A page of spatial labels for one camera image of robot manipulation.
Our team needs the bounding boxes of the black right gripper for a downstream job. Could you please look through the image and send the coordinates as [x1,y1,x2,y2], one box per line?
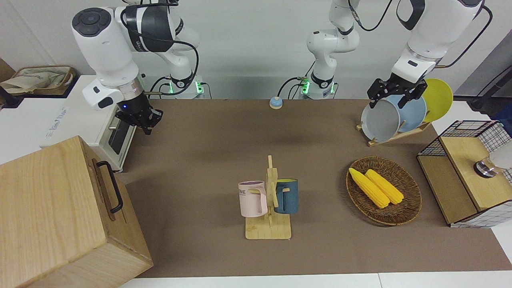
[115,94,164,135]

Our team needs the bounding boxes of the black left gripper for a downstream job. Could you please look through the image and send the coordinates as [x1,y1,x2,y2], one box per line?
[367,74,428,110]

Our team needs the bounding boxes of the light wooden drawer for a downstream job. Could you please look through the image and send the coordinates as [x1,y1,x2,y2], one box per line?
[79,136,138,244]

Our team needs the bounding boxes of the light blue plate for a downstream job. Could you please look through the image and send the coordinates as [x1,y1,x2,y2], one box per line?
[386,94,428,133]

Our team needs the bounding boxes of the grey plate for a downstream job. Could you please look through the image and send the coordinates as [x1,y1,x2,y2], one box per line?
[361,99,401,143]

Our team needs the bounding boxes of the yellow plate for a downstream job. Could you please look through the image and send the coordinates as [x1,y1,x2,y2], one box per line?
[420,78,454,123]

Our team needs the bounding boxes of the wooden plate rack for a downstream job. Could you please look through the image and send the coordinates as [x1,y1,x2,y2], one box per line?
[356,120,432,147]

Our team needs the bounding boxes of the white toaster oven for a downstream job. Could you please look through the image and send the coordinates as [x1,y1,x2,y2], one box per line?
[40,75,138,172]

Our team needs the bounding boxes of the brown table mat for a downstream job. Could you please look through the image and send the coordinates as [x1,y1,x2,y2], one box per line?
[116,99,512,278]

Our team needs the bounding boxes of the brown storage box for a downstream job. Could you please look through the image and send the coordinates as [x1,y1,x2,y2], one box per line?
[10,65,77,96]

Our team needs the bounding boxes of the yellow corn cob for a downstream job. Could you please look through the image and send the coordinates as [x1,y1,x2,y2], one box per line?
[365,169,404,205]
[349,167,390,209]

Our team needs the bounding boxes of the brown wicker basket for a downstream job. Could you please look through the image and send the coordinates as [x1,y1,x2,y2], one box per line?
[346,156,422,226]

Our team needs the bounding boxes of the white cloth bag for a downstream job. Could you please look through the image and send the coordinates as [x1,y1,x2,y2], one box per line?
[0,68,70,94]

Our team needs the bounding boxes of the pink mug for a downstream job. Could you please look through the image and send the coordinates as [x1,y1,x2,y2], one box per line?
[238,181,268,218]

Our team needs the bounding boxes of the light wooden cabinet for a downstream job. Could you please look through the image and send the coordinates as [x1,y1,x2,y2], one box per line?
[0,135,154,288]

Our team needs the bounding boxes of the dark blue mug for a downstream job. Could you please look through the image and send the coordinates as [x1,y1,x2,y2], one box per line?
[273,179,299,214]

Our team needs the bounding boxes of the wooden mug rack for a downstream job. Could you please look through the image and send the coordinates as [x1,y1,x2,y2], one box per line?
[245,155,292,240]

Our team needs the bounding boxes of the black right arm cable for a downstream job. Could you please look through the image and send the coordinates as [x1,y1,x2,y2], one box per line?
[122,4,200,96]

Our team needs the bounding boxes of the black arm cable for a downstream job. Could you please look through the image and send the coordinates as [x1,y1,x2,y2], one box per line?
[436,4,493,68]
[122,4,200,96]

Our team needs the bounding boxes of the black metal drawer handle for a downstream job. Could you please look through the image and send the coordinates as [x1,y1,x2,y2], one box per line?
[96,161,124,214]

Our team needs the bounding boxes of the black base power cable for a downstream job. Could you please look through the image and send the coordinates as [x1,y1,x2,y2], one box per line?
[278,76,306,100]

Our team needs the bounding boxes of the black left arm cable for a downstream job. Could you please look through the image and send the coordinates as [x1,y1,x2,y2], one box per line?
[436,4,493,68]

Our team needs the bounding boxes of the wire grid wooden shelf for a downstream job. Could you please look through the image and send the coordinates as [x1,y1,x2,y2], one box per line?
[417,120,512,228]

